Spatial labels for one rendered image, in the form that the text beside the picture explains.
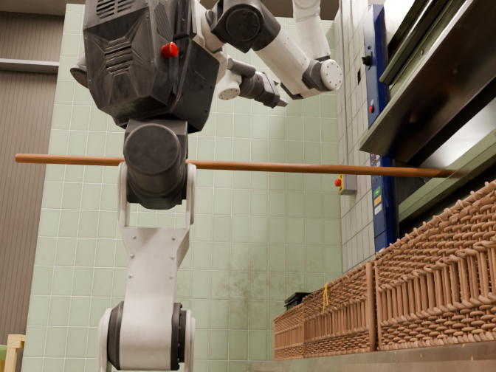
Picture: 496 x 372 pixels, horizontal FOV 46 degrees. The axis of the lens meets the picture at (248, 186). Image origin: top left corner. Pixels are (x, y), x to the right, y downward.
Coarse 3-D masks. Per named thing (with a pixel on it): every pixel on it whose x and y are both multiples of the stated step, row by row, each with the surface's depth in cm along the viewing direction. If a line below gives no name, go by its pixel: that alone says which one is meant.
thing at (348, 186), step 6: (342, 174) 291; (342, 180) 291; (348, 180) 290; (354, 180) 291; (342, 186) 290; (348, 186) 289; (354, 186) 290; (342, 192) 293; (348, 192) 293; (354, 192) 293
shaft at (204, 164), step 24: (216, 168) 190; (240, 168) 190; (264, 168) 191; (288, 168) 191; (312, 168) 192; (336, 168) 193; (360, 168) 193; (384, 168) 194; (408, 168) 195; (432, 168) 196
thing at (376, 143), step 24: (480, 0) 139; (456, 24) 149; (480, 24) 147; (456, 48) 158; (480, 48) 156; (432, 72) 172; (480, 72) 166; (408, 96) 187; (432, 96) 184; (456, 96) 180; (384, 120) 206; (408, 120) 202; (432, 120) 198; (360, 144) 235; (384, 144) 224; (408, 144) 219
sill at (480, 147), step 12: (492, 132) 157; (480, 144) 164; (492, 144) 157; (468, 156) 171; (444, 168) 187; (456, 168) 178; (432, 180) 197; (444, 180) 187; (420, 192) 207; (408, 204) 218
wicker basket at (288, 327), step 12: (288, 312) 180; (300, 312) 163; (276, 324) 204; (288, 324) 181; (300, 324) 161; (276, 336) 203; (288, 336) 181; (300, 336) 162; (276, 348) 199; (288, 348) 179; (300, 348) 160; (276, 360) 197
